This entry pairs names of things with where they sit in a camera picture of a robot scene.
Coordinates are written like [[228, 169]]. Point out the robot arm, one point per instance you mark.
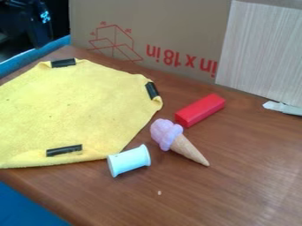
[[37, 20]]

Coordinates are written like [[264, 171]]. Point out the pink toy ice cream cone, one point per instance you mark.
[[173, 138]]

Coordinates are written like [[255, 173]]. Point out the yellow cloth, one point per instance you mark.
[[71, 111]]

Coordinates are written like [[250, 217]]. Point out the red block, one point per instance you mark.
[[199, 110]]

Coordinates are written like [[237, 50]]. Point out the white toy spool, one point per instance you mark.
[[129, 160]]

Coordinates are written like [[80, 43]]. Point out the cardboard box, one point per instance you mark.
[[165, 32]]

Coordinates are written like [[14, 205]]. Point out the light wooden board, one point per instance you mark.
[[262, 53]]

